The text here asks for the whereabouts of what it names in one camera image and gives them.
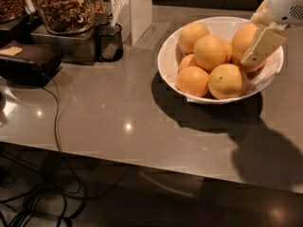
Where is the glass jar of almonds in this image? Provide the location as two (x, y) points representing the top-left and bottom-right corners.
(0, 0), (24, 23)

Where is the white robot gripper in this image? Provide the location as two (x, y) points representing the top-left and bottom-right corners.
(241, 0), (303, 67)

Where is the metal jar stand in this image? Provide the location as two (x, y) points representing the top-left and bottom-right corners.
(30, 25), (96, 65)

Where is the black power cable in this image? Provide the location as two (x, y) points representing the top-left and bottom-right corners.
(0, 76), (89, 227)

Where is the white pillar box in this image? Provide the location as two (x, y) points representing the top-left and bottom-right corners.
(117, 0), (152, 45)

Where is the small orange left middle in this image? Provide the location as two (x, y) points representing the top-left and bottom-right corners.
(179, 54), (197, 71)

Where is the white ceramic bowl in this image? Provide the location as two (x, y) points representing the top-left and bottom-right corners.
(157, 16), (284, 105)

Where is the glass jar of walnuts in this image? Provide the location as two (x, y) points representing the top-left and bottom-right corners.
(34, 0), (95, 35)

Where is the black electronic device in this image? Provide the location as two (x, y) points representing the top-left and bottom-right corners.
(0, 41), (63, 87)

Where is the black mesh cup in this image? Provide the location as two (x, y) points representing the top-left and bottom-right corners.
(94, 23), (123, 62)

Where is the white spoon in cup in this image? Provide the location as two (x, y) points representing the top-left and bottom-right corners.
(111, 0), (122, 27)

